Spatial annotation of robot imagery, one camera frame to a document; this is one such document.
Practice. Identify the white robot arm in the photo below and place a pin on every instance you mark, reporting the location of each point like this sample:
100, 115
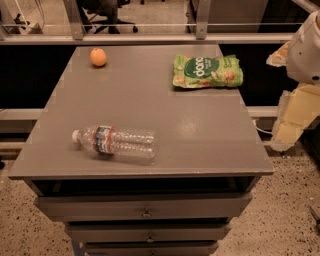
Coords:
299, 108

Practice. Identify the green rice chip bag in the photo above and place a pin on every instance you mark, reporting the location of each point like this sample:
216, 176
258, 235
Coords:
204, 72

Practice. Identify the clear plastic water bottle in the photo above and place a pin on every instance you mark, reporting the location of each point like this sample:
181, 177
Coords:
117, 141

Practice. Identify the grey drawer cabinet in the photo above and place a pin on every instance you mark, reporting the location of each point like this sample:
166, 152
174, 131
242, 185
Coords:
133, 166

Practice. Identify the top grey drawer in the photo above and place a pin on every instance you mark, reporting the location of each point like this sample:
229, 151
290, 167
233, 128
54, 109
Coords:
143, 207

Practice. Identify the grey drawer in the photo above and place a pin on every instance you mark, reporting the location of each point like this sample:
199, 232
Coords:
143, 207
148, 232
152, 249

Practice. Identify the orange fruit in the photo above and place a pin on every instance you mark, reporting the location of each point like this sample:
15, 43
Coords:
98, 57

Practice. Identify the middle grey drawer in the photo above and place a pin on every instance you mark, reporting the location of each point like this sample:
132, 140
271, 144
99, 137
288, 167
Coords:
148, 232

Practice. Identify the bottom grey drawer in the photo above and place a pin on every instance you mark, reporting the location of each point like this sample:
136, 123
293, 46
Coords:
152, 249

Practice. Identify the black office chair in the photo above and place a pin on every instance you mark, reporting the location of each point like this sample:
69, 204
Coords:
105, 8

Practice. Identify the metal railing frame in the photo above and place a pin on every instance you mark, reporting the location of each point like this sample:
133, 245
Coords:
62, 25

